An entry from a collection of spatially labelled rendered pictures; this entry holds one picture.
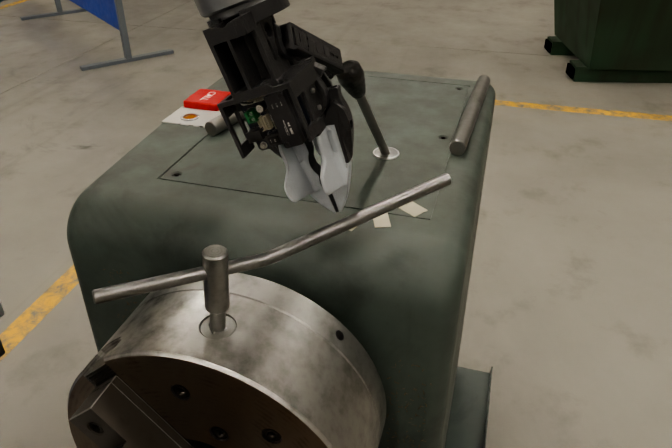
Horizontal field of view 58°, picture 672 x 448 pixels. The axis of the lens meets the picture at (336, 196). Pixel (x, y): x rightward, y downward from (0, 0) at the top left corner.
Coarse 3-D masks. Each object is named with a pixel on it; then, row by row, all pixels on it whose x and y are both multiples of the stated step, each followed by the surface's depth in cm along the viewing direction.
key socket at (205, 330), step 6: (228, 318) 56; (204, 324) 56; (228, 324) 56; (234, 324) 56; (204, 330) 55; (210, 330) 55; (228, 330) 55; (234, 330) 55; (210, 336) 54; (216, 336) 54; (222, 336) 54; (228, 336) 54
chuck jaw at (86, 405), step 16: (96, 368) 57; (96, 384) 58; (112, 384) 55; (96, 400) 53; (112, 400) 54; (128, 400) 55; (144, 400) 57; (80, 416) 54; (96, 416) 53; (112, 416) 54; (128, 416) 55; (144, 416) 56; (160, 416) 57; (96, 432) 54; (112, 432) 53; (128, 432) 54; (144, 432) 55; (160, 432) 56; (176, 432) 57
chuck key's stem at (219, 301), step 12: (204, 252) 51; (216, 252) 51; (204, 264) 51; (216, 264) 50; (228, 264) 52; (216, 276) 51; (228, 276) 52; (204, 288) 52; (216, 288) 52; (228, 288) 53; (204, 300) 53; (216, 300) 52; (228, 300) 53; (216, 312) 53; (216, 324) 54
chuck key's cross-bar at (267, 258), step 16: (448, 176) 58; (416, 192) 57; (368, 208) 56; (384, 208) 56; (336, 224) 55; (352, 224) 55; (304, 240) 54; (320, 240) 55; (256, 256) 53; (272, 256) 53; (288, 256) 54; (176, 272) 50; (192, 272) 51; (112, 288) 48; (128, 288) 49; (144, 288) 49; (160, 288) 50
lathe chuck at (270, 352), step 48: (144, 336) 55; (192, 336) 54; (240, 336) 55; (288, 336) 56; (144, 384) 55; (192, 384) 53; (240, 384) 51; (288, 384) 53; (336, 384) 56; (192, 432) 57; (240, 432) 55; (288, 432) 53; (336, 432) 54
